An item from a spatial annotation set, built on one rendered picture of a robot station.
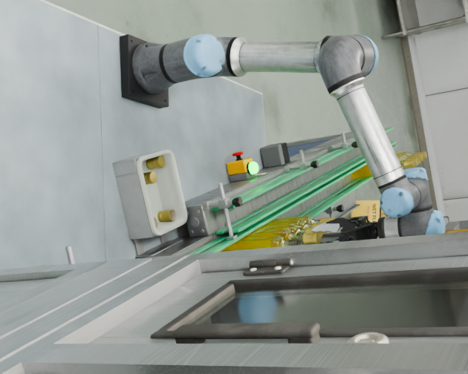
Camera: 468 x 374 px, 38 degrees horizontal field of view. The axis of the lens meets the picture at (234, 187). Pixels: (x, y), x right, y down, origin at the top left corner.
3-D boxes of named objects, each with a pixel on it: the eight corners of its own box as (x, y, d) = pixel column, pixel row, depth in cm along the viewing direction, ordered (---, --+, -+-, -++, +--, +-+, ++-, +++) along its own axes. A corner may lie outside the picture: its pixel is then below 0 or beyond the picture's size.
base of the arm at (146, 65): (134, 35, 195) (160, 27, 190) (166, 56, 207) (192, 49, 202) (130, 83, 191) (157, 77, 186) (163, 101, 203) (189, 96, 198)
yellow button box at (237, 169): (229, 182, 238) (247, 179, 234) (224, 162, 237) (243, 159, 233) (238, 178, 244) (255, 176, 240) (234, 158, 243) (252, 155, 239)
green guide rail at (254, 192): (211, 211, 200) (233, 208, 196) (210, 208, 200) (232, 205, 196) (379, 130, 350) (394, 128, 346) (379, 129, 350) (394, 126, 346)
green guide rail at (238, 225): (215, 234, 201) (238, 232, 197) (215, 231, 201) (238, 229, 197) (381, 145, 351) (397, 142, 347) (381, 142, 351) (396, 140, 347)
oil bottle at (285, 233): (227, 255, 207) (290, 250, 196) (223, 237, 206) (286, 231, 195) (236, 249, 211) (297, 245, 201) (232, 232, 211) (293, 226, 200)
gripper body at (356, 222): (352, 242, 195) (393, 238, 189) (342, 249, 188) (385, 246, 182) (348, 216, 194) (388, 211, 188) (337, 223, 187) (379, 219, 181)
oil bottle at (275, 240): (218, 263, 202) (282, 257, 191) (215, 244, 201) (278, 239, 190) (227, 257, 206) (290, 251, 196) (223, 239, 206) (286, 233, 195)
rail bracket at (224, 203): (209, 242, 198) (246, 239, 191) (197, 187, 196) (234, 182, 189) (214, 240, 200) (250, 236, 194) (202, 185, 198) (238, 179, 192)
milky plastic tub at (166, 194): (131, 240, 187) (155, 237, 183) (112, 162, 185) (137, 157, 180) (166, 224, 202) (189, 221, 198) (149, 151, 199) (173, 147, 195)
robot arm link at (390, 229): (400, 245, 179) (394, 215, 178) (383, 246, 182) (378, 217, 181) (407, 238, 186) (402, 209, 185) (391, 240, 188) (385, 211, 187)
